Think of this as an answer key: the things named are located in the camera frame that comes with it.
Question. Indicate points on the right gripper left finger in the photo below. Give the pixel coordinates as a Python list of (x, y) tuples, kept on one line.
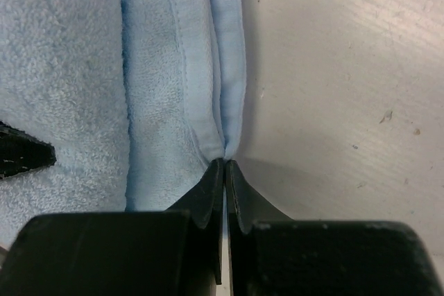
[(172, 252)]

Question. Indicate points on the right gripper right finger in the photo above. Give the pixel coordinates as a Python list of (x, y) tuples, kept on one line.
[(273, 254)]

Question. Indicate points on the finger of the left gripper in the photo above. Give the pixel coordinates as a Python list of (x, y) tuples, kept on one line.
[(22, 153)]

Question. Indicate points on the light blue towel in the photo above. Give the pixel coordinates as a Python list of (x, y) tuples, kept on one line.
[(137, 97)]

